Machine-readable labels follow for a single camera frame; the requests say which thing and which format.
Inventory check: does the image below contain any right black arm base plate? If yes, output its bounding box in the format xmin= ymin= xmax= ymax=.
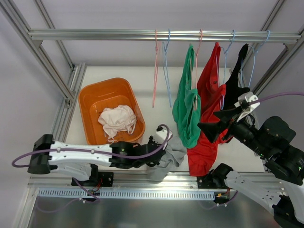
xmin=197 ymin=169 xmax=230 ymax=189

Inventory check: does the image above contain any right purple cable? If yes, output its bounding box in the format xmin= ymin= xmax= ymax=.
xmin=248 ymin=91 xmax=304 ymax=105

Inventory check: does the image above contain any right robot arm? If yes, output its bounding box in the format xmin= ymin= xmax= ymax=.
xmin=198 ymin=107 xmax=304 ymax=228

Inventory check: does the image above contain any pink wire hanger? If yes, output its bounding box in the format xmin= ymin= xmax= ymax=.
xmin=152 ymin=30 xmax=159 ymax=108

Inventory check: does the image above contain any black shirt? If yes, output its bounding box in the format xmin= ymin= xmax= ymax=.
xmin=223 ymin=44 xmax=250 ymax=110

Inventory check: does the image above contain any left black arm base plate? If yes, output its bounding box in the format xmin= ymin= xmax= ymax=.
xmin=78 ymin=171 xmax=114 ymax=188

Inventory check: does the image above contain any blue hanger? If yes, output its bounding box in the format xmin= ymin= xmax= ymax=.
xmin=162 ymin=29 xmax=172 ymax=108
xmin=240 ymin=30 xmax=271 ymax=88
xmin=219 ymin=29 xmax=236 ymax=110

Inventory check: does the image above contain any green shirt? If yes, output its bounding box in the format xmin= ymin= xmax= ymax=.
xmin=172 ymin=45 xmax=201 ymax=149

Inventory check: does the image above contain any aluminium hanging rail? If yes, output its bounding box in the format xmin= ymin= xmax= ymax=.
xmin=28 ymin=28 xmax=303 ymax=44

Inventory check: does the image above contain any blue hanger under black shirt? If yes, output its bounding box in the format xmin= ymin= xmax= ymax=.
xmin=240 ymin=30 xmax=271 ymax=88

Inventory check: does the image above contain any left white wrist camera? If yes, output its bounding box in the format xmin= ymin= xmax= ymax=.
xmin=153 ymin=126 xmax=173 ymax=147

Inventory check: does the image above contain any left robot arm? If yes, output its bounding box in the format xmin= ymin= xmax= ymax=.
xmin=28 ymin=130 xmax=172 ymax=186

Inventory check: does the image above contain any white tank top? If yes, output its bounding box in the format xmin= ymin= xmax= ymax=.
xmin=98 ymin=105 xmax=137 ymax=143

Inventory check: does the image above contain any aluminium front frame rail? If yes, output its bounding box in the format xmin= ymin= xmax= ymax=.
xmin=27 ymin=169 xmax=285 ymax=190

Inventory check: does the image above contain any blue hanger under red shirt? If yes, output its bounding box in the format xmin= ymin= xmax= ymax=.
xmin=219 ymin=29 xmax=236 ymax=110

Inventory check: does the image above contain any red shirt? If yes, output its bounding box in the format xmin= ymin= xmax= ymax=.
xmin=187 ymin=42 xmax=226 ymax=176

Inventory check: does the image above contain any white slotted cable duct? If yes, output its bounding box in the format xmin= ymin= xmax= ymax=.
xmin=38 ymin=188 xmax=215 ymax=201

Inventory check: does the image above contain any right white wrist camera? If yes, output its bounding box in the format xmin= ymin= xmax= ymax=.
xmin=234 ymin=92 xmax=260 ymax=122

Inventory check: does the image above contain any orange plastic basket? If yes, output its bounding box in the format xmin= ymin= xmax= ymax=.
xmin=78 ymin=77 xmax=145 ymax=145

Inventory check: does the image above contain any grey shirt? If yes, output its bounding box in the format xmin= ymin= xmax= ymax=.
xmin=147 ymin=136 xmax=187 ymax=182

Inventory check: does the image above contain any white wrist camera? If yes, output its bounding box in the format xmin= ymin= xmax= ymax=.
xmin=234 ymin=92 xmax=260 ymax=122
xmin=153 ymin=126 xmax=173 ymax=147

